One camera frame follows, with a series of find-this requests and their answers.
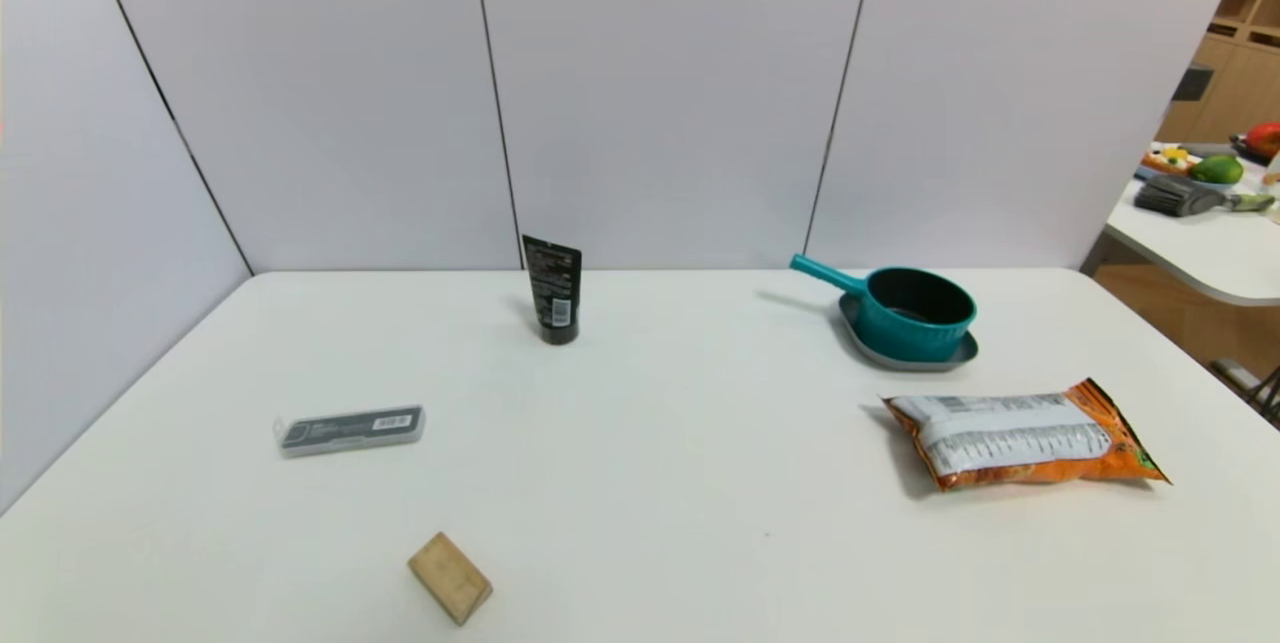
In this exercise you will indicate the wooden shelf unit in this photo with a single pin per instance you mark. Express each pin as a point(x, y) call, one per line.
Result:
point(1240, 83)

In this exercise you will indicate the white round-cornered side table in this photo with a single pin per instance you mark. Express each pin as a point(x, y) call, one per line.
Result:
point(1200, 248)

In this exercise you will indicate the grey oval dish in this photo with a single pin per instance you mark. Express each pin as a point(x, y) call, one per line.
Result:
point(905, 360)

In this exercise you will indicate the black cosmetic tube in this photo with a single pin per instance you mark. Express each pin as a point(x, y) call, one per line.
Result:
point(555, 288)

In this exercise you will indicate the clear case with black label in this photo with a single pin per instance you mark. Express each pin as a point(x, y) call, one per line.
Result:
point(350, 429)

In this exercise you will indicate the orange and yellow toy food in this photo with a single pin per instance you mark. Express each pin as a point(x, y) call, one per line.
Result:
point(1168, 161)

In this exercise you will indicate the red fruit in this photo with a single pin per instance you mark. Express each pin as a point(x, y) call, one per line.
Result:
point(1265, 139)

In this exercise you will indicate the small wooden block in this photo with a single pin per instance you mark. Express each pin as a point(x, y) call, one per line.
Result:
point(450, 578)

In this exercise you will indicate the orange snack bag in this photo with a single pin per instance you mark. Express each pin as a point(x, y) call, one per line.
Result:
point(1020, 443)

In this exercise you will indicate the black bristle brush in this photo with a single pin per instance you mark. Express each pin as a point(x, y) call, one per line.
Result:
point(1175, 196)

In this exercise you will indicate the dark chair frame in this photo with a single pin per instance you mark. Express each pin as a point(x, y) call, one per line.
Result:
point(1250, 385)

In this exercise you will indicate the green fruit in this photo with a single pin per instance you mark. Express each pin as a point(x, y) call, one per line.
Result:
point(1217, 170)

